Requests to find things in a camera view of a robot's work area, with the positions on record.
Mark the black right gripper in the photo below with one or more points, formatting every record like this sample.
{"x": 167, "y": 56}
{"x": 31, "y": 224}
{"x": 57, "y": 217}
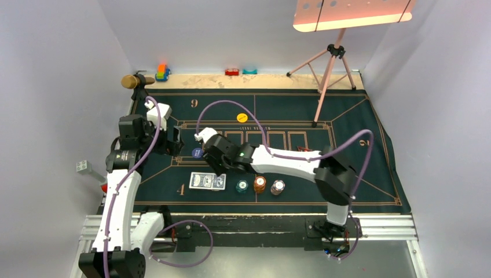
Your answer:
{"x": 219, "y": 168}

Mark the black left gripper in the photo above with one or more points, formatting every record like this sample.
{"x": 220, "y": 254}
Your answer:
{"x": 170, "y": 147}

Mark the blue green chip stack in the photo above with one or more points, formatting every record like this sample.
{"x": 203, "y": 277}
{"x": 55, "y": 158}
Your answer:
{"x": 241, "y": 186}

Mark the orange chip stack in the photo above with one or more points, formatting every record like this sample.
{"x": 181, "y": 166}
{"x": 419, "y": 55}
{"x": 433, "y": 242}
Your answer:
{"x": 259, "y": 184}

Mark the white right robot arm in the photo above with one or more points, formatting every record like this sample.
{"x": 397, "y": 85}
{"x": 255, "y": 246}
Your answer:
{"x": 333, "y": 175}

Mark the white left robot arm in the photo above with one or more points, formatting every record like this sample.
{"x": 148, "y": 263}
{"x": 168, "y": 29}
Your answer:
{"x": 119, "y": 250}

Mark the purple small blind button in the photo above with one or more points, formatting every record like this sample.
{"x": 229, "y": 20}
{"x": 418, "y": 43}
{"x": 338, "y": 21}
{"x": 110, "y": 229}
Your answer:
{"x": 197, "y": 153}

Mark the blue playing card deck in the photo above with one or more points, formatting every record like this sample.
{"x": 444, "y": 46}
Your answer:
{"x": 207, "y": 181}

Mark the yellow dealer button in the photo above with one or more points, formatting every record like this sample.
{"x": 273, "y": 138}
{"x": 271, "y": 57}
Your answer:
{"x": 242, "y": 118}

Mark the brown white chip stack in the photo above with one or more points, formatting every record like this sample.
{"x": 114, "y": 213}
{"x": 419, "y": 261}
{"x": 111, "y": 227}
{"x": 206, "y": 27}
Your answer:
{"x": 277, "y": 187}

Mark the gold microphone on stand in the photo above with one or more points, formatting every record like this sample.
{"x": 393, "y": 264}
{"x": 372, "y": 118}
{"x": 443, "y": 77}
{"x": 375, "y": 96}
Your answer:
{"x": 137, "y": 83}

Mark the orange blue toy car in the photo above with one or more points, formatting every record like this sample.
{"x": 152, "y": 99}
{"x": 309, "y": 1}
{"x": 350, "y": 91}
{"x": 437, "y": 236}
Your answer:
{"x": 163, "y": 73}

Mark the red triangle marker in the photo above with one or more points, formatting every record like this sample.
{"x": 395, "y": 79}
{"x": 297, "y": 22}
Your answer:
{"x": 302, "y": 149}

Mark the red toy block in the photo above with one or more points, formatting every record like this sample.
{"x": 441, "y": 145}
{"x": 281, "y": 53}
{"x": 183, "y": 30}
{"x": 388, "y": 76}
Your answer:
{"x": 232, "y": 72}

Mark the teal toy block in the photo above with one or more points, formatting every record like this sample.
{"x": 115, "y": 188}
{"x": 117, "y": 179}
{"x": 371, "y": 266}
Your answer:
{"x": 249, "y": 71}

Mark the dark green poker mat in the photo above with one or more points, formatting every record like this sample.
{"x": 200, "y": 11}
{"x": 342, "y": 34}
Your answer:
{"x": 286, "y": 116}

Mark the pink music stand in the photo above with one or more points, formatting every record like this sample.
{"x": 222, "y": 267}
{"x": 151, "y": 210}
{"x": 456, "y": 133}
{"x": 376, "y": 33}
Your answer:
{"x": 313, "y": 16}

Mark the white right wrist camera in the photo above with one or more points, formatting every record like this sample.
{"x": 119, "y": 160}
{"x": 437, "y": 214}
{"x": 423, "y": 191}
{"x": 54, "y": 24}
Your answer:
{"x": 206, "y": 134}

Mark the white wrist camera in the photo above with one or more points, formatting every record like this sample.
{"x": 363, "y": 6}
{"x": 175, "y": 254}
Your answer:
{"x": 157, "y": 112}
{"x": 206, "y": 134}

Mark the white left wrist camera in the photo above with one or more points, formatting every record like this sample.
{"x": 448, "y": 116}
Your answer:
{"x": 157, "y": 112}

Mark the grey lego brick handle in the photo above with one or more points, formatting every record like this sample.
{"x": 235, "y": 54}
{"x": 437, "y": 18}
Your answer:
{"x": 85, "y": 168}

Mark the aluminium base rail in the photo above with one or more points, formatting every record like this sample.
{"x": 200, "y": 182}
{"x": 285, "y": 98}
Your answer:
{"x": 373, "y": 227}

